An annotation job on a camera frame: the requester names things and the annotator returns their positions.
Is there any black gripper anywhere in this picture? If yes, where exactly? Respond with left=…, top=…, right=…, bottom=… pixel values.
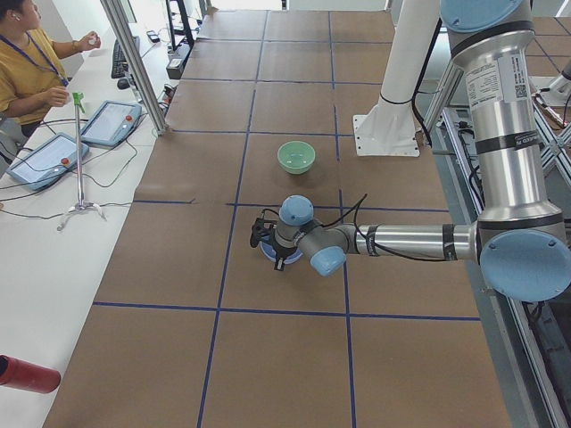
left=271, top=244, right=294, bottom=271

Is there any blue bowl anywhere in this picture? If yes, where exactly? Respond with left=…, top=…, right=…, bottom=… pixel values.
left=260, top=242, right=302, bottom=265

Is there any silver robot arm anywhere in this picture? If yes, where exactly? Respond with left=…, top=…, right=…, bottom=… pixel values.
left=251, top=1, right=570, bottom=302

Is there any green bowl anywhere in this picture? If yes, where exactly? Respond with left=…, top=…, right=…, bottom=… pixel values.
left=277, top=141, right=316, bottom=175

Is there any far blue teach pendant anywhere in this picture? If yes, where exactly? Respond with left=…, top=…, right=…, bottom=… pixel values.
left=80, top=100, right=142, bottom=148

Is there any blue teach pendant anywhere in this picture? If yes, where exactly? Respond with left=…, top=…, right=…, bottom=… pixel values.
left=80, top=100, right=142, bottom=148
left=6, top=133, right=78, bottom=190

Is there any black computer mouse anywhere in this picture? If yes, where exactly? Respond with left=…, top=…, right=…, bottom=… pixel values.
left=117, top=78, right=130, bottom=90

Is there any near blue teach pendant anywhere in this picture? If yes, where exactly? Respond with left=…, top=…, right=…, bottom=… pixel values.
left=6, top=133, right=78, bottom=190

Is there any black keyboard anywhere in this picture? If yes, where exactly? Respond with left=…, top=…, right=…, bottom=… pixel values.
left=111, top=39, right=128, bottom=79

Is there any chrome stand with green clip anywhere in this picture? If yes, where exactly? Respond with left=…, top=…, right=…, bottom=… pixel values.
left=57, top=92, right=106, bottom=232

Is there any red bottle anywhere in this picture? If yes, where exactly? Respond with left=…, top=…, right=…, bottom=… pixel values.
left=1, top=355, right=62, bottom=394

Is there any person in yellow shirt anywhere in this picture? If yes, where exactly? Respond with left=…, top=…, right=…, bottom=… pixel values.
left=1, top=1, right=101, bottom=137

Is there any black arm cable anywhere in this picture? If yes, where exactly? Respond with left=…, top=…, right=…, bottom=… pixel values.
left=261, top=192, right=447, bottom=263

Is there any white camera mast pillar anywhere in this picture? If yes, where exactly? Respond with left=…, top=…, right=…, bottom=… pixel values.
left=353, top=0, right=440, bottom=157

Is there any aluminium frame post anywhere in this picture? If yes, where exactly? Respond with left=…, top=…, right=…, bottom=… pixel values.
left=100, top=0, right=168, bottom=136

